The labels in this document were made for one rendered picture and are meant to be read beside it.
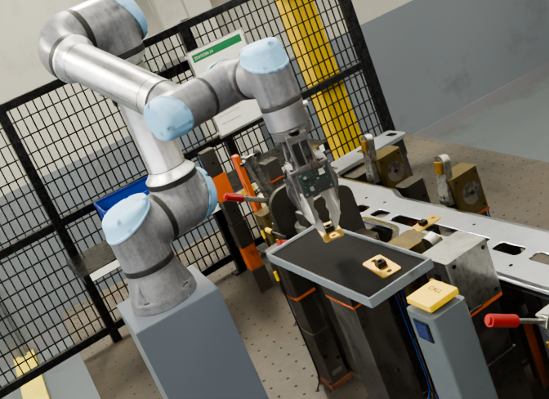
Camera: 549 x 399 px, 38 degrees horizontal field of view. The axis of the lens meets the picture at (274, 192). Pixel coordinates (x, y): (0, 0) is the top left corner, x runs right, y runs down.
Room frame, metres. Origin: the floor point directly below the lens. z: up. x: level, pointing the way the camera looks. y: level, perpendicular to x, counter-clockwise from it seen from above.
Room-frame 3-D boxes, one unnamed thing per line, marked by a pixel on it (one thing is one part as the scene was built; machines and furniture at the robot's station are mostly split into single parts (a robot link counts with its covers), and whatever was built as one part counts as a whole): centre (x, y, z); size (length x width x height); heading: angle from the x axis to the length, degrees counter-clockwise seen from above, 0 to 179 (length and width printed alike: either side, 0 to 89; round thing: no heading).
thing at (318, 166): (1.32, -0.07, 1.37); 0.09 x 0.08 x 0.12; 2
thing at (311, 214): (1.32, -0.05, 1.27); 0.06 x 0.03 x 0.09; 2
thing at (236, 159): (2.15, 0.06, 0.95); 0.03 x 0.01 x 0.50; 22
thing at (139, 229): (1.64, 0.31, 1.27); 0.13 x 0.12 x 0.14; 125
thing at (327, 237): (1.34, -0.07, 1.22); 0.08 x 0.04 x 0.01; 2
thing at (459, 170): (1.81, -0.45, 0.87); 0.12 x 0.07 x 0.35; 112
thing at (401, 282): (1.34, -0.07, 1.16); 0.37 x 0.14 x 0.02; 22
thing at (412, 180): (2.00, -0.36, 0.84); 0.10 x 0.05 x 0.29; 112
